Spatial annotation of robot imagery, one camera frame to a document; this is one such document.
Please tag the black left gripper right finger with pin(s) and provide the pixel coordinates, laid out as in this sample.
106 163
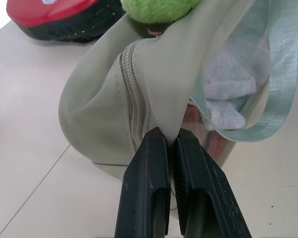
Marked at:
208 198

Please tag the pale green zip pouch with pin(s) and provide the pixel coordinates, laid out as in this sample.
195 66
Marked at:
99 109

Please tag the white towel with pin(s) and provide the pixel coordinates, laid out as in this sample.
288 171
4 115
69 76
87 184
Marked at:
228 84

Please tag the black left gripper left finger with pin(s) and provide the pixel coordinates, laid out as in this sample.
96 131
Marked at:
141 188

